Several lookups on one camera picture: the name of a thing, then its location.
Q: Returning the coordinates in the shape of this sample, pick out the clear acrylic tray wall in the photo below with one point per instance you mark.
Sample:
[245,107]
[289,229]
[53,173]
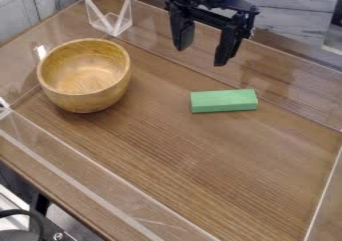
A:
[122,213]

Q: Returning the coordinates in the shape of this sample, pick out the clear acrylic corner bracket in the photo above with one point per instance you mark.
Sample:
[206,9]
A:
[110,23]

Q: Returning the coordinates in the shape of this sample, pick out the black metal base plate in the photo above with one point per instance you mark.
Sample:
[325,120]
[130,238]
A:
[54,233]

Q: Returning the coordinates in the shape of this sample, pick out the green rectangular block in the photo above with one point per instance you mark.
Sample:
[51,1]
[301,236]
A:
[224,100]

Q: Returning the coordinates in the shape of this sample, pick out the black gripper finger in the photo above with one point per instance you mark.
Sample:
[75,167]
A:
[182,27]
[229,45]

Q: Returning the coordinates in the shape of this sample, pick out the brown wooden bowl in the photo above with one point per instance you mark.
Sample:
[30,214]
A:
[85,75]

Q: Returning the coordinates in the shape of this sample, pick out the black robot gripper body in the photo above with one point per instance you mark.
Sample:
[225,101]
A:
[220,13]

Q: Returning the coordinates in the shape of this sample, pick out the black table leg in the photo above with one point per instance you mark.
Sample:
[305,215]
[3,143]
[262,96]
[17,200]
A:
[42,204]

